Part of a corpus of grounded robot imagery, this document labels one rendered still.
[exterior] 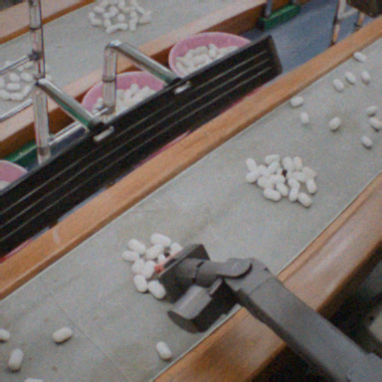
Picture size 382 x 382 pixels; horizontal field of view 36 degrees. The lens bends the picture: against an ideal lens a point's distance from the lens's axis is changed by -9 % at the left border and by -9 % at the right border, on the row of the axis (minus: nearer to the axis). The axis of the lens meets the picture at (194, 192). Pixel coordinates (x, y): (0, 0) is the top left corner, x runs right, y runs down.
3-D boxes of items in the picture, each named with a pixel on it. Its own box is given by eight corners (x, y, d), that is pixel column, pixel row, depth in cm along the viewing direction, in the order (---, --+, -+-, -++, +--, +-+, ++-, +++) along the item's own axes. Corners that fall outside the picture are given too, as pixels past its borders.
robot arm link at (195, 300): (279, 297, 94) (255, 260, 91) (235, 351, 89) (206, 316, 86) (229, 288, 104) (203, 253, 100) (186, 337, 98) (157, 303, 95)
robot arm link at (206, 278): (253, 281, 99) (235, 256, 96) (227, 311, 95) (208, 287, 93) (225, 277, 104) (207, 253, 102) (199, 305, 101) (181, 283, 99)
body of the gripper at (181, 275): (152, 275, 103) (179, 280, 97) (195, 241, 108) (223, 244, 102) (169, 304, 105) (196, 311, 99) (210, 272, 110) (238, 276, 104)
